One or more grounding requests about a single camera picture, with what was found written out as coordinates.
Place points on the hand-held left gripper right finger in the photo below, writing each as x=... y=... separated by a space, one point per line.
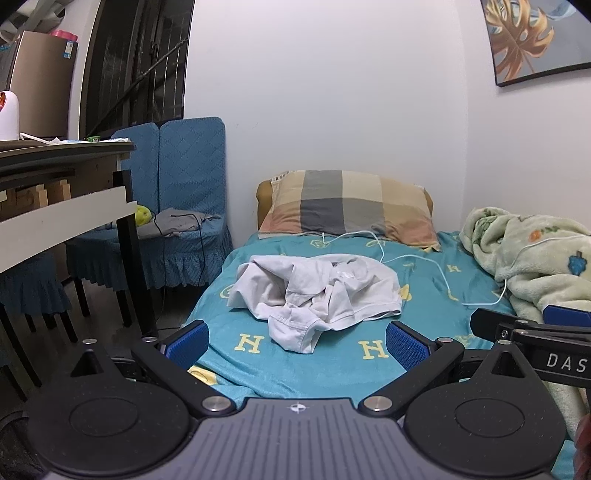
x=406 y=346

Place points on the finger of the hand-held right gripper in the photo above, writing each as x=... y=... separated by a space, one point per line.
x=489 y=323
x=565 y=314

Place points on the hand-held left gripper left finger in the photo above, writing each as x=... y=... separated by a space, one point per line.
x=187 y=344

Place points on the white garment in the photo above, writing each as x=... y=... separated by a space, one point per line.
x=323 y=286

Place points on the person's right forearm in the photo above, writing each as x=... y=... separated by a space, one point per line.
x=584 y=443

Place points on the pale green printed blanket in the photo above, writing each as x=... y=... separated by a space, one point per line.
x=531 y=258

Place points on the teal printed bed sheet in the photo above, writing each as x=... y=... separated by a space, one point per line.
x=286 y=369

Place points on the grey cloth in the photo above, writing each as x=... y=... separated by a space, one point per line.
x=173 y=221

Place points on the yellow green plush toy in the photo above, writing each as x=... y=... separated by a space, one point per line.
x=142 y=216

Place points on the checked pillow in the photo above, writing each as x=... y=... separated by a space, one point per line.
x=346 y=203

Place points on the mustard brown pillow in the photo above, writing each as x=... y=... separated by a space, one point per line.
x=263 y=203

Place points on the blue covered chair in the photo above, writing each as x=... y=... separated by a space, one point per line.
x=32 y=286
x=136 y=170

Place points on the blue folded cushion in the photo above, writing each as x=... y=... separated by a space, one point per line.
x=191 y=161

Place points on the white papers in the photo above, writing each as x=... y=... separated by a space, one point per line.
x=46 y=138

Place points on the dark window with grille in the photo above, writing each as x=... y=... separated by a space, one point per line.
x=138 y=69

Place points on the white rounded appliance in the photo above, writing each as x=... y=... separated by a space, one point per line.
x=7 y=115

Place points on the beige refrigerator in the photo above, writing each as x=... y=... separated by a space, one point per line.
x=41 y=83

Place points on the pink container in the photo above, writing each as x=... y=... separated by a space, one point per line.
x=64 y=34

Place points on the framed leaf wall picture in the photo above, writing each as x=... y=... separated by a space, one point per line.
x=526 y=37

